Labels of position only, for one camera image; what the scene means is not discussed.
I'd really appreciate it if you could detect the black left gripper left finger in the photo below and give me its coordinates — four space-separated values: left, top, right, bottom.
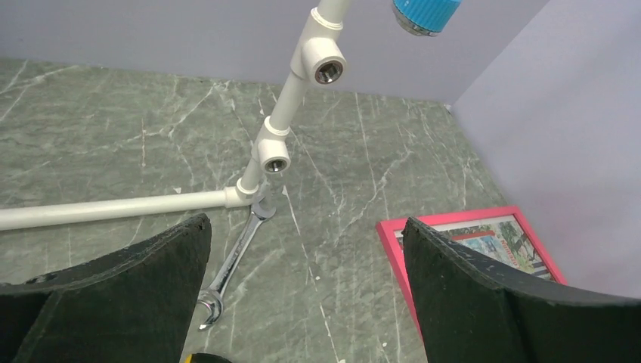
1 214 212 362

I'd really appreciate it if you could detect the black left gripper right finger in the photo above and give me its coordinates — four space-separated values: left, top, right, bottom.
403 217 640 362

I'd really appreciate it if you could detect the pink wooden photo frame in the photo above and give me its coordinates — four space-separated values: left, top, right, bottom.
376 206 567 327

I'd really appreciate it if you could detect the yellow black screwdriver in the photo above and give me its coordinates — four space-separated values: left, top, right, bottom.
184 352 231 363

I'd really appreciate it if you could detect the silver combination wrench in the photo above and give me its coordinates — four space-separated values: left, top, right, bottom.
197 195 276 331

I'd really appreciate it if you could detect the white PVC pipe stand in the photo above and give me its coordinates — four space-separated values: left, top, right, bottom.
1 1 351 231

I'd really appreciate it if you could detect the blue pipe fitting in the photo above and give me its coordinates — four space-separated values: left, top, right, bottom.
392 0 462 37

